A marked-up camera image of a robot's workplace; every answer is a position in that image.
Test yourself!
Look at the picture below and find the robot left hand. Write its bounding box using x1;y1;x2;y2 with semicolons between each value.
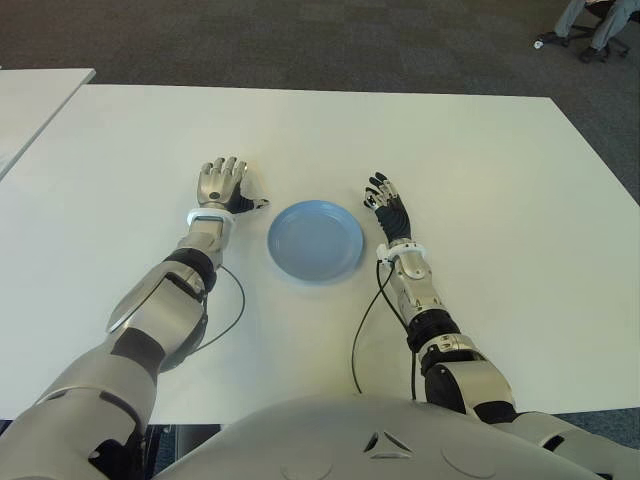
195;155;271;217

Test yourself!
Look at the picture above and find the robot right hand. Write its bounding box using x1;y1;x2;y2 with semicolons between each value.
361;170;413;246

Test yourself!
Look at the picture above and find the blue plate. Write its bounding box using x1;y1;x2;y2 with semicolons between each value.
267;199;365;285

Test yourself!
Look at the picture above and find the white side table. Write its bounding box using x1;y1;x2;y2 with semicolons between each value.
0;68;96;179

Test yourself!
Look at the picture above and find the grey robot torso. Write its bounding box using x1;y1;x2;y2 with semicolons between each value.
144;392;616;480

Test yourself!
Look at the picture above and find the seated person in grey trousers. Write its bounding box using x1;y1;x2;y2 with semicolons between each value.
553;0;632;64

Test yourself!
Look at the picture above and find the black office chair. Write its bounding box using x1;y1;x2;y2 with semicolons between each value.
569;0;640;59

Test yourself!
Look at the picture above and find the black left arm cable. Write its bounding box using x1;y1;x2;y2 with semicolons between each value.
197;264;246;351

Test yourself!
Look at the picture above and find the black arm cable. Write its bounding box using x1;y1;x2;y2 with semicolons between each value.
351;259;419;401
197;264;246;351

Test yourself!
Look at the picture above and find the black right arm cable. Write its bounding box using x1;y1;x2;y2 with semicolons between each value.
351;259;419;401

